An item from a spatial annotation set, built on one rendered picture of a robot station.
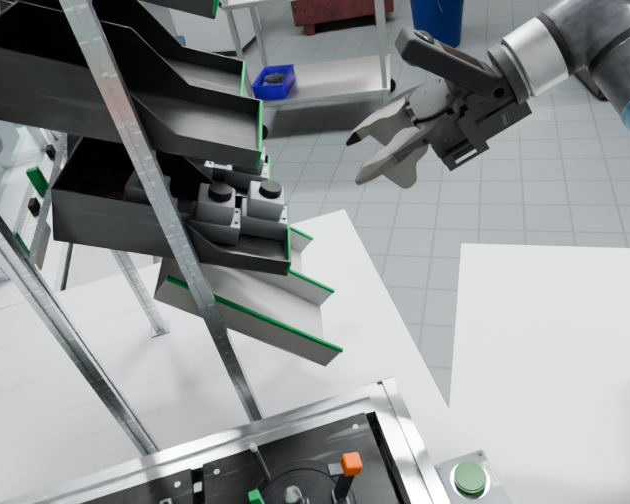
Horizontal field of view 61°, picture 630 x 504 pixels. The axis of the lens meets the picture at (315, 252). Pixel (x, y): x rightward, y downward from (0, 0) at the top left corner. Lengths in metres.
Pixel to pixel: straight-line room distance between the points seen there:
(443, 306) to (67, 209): 1.78
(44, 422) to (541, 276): 0.98
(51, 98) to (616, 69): 0.55
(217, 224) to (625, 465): 0.66
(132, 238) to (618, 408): 0.75
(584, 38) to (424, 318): 1.67
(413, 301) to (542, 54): 1.72
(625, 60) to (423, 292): 1.77
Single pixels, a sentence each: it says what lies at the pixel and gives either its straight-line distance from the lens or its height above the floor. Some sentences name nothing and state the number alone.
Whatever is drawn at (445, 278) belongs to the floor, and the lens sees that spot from 2.36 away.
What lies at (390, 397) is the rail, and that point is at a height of 0.96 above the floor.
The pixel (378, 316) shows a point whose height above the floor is 0.86.
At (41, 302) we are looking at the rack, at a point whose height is 1.26.
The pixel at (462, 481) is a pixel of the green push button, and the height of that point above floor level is 0.97.
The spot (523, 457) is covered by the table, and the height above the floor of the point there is 0.86.
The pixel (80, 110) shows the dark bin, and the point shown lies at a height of 1.45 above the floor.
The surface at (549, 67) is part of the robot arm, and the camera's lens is 0.64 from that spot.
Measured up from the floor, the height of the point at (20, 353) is 0.86.
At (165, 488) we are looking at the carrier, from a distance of 0.82.
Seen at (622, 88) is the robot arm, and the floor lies 1.38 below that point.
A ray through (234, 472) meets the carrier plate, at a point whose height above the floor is 0.97.
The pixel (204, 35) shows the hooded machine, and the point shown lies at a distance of 5.21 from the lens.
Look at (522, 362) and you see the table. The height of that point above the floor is 0.86.
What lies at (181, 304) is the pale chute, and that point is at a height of 1.17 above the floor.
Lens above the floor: 1.64
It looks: 40 degrees down
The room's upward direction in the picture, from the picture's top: 13 degrees counter-clockwise
